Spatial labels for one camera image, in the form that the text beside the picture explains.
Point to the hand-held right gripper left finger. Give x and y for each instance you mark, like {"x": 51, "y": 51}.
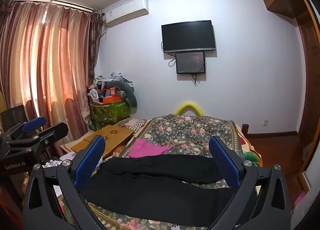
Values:
{"x": 89, "y": 161}

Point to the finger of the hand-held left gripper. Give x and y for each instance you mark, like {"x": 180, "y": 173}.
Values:
{"x": 53, "y": 131}
{"x": 33, "y": 124}

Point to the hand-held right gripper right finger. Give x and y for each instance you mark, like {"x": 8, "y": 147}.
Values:
{"x": 225, "y": 166}

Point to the black pants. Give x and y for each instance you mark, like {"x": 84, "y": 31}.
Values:
{"x": 160, "y": 190}

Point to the black mesh chair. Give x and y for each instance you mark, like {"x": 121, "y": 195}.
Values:
{"x": 13, "y": 115}

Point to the red and green blanket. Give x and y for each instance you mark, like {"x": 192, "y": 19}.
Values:
{"x": 251, "y": 155}

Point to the white crumpled papers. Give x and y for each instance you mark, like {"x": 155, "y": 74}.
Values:
{"x": 57, "y": 162}

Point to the wooden lap desk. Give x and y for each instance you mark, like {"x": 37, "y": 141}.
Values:
{"x": 112, "y": 132}

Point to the floral bedspread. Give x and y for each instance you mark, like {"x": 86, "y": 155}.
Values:
{"x": 190, "y": 130}

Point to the green patterned storage bag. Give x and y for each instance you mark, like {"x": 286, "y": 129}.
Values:
{"x": 110, "y": 113}

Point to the pink cloth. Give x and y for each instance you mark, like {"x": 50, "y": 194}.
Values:
{"x": 145, "y": 148}

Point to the pink striped curtain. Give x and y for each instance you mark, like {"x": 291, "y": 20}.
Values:
{"x": 55, "y": 70}

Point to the striped cloth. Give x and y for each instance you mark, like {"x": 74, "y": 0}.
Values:
{"x": 135, "y": 123}

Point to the orange box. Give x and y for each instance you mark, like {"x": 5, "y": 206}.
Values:
{"x": 111, "y": 99}

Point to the yellow foam tube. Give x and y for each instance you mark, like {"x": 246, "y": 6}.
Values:
{"x": 188, "y": 105}

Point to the pile of clothes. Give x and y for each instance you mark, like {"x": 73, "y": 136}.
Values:
{"x": 110, "y": 79}

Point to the grey long pillow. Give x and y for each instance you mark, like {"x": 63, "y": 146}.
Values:
{"x": 128, "y": 93}

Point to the wooden door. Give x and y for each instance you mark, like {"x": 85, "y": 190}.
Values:
{"x": 308, "y": 70}

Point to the white air conditioner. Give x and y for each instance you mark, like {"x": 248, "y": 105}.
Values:
{"x": 126, "y": 11}

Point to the wooden bed post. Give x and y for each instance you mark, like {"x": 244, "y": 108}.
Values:
{"x": 245, "y": 129}

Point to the small black wall monitor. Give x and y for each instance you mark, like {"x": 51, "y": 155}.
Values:
{"x": 190, "y": 62}

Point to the black wall television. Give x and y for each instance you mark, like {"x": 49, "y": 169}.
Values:
{"x": 188, "y": 35}

